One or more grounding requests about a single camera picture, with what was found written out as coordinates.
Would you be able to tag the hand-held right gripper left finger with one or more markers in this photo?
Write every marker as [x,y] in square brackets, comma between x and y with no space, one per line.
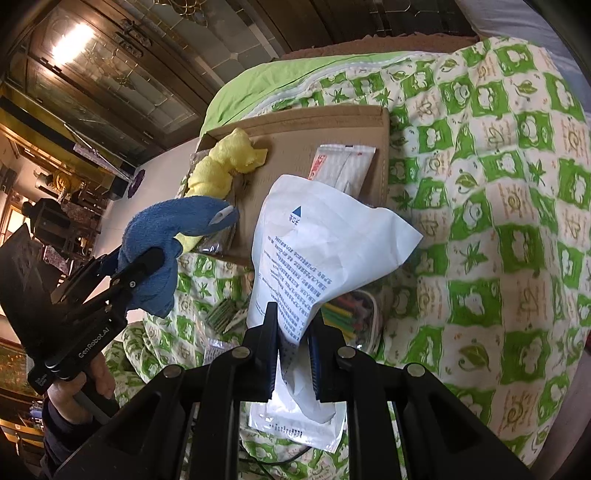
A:
[267,357]

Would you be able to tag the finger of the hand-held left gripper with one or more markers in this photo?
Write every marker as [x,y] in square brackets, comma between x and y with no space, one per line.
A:
[87,277]
[145,263]

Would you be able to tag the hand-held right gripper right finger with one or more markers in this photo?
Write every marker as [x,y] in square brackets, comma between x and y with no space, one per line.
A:
[316,369]

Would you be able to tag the blue fluffy cloth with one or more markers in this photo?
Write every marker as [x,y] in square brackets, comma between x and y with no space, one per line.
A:
[152,221]

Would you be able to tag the grey printed sachet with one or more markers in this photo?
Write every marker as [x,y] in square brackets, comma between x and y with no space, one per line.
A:
[217,353]

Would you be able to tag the bag of coloured tubes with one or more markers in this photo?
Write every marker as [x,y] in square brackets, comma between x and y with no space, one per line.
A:
[355,318]

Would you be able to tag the white pad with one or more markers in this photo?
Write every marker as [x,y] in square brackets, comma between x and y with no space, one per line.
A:
[295,434]

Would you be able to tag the yellow cloth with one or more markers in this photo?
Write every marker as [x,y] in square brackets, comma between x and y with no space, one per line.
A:
[217,170]

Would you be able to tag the white packet with printed text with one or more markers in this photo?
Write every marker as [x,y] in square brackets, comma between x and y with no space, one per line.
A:
[323,230]

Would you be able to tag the shallow cardboard box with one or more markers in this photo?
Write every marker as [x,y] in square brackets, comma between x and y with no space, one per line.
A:
[295,138]

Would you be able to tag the white ribbed packet red print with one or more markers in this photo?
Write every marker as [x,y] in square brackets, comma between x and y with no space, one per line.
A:
[341,166]

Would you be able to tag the person's left forearm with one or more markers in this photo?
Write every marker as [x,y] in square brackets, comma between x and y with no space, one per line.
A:
[64,438]

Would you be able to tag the person's left hand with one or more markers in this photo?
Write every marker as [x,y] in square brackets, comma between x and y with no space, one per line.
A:
[94,383]

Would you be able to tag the green sachet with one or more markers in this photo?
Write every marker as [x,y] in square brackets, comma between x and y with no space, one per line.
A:
[224,314]

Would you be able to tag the dark wooden furniture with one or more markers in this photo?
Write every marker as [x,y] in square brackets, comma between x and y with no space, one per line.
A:
[51,217]

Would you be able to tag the floor stand with purple base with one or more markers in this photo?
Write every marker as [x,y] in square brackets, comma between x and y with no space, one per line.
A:
[139,177]

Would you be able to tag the wooden glass door cabinet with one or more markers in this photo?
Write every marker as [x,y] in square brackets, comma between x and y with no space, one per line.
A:
[115,83]

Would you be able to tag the plain green bedsheet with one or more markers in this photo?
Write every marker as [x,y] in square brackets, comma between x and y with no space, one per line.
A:
[258,83]

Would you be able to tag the green white printed blanket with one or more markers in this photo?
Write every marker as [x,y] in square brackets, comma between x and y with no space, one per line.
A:
[485,207]

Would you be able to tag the brown mattress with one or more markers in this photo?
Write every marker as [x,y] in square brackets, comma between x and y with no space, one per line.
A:
[392,46]

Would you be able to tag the pillow in plastic bag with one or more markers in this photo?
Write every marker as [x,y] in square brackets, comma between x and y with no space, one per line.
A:
[521,23]

